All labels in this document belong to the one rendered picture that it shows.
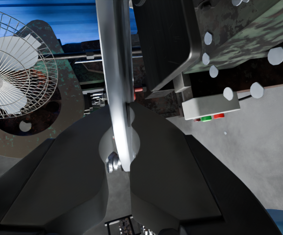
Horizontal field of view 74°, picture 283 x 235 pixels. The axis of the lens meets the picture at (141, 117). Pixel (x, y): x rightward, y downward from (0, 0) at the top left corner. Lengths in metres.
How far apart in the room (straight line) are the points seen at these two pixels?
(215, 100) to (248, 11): 0.25
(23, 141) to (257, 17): 1.53
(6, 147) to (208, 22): 1.52
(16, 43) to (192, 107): 0.85
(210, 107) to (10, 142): 1.42
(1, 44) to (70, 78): 0.66
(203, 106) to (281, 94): 0.67
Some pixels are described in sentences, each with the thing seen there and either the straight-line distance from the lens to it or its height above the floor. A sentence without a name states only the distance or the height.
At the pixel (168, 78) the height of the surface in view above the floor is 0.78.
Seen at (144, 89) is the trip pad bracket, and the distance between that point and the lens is 0.57.
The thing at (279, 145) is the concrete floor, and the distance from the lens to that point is 1.18.
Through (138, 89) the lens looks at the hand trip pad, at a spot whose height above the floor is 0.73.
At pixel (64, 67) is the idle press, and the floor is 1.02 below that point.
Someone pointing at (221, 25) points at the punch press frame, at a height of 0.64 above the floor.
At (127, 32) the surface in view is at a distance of 0.29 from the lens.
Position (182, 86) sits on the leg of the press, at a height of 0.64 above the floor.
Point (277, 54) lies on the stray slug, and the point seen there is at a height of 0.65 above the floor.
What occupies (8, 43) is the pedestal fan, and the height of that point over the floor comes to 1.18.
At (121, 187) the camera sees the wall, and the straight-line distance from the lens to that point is 7.07.
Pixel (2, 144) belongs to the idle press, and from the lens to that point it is 1.66.
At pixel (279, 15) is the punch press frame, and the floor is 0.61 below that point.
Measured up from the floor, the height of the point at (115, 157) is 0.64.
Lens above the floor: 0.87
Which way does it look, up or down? 14 degrees down
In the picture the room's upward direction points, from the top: 100 degrees counter-clockwise
